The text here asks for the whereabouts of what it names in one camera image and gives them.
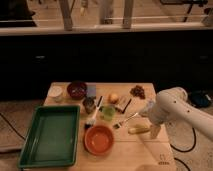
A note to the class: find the small yellow fruit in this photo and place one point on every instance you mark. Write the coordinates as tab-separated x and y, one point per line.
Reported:
113	98

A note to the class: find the green plastic tray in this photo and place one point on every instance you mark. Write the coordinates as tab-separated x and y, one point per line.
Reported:
52	138

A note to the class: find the blue cloth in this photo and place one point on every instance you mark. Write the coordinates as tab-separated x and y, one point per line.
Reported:
146	108

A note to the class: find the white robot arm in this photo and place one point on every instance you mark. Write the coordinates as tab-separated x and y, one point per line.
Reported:
173	102

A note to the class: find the brown grape bunch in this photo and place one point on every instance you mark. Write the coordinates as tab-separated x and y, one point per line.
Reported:
138	91

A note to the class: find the black marker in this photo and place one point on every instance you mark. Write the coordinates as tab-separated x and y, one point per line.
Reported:
99	101

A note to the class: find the orange bowl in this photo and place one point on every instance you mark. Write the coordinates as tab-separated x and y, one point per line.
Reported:
98	140

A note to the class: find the white handled brush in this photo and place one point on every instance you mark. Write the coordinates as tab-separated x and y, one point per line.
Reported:
91	120

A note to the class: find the metal cup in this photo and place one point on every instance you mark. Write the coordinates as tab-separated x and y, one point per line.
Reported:
89	105

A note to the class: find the green cup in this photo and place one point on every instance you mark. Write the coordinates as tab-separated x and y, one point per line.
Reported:
108	112

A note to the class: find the dark red bowl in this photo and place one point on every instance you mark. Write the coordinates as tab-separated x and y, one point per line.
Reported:
77	90

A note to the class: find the small white cup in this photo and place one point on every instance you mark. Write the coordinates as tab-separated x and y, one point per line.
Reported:
55	92

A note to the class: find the yellow banana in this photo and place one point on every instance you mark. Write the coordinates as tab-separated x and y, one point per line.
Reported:
138	130

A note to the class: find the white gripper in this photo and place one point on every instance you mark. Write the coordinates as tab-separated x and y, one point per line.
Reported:
155	116

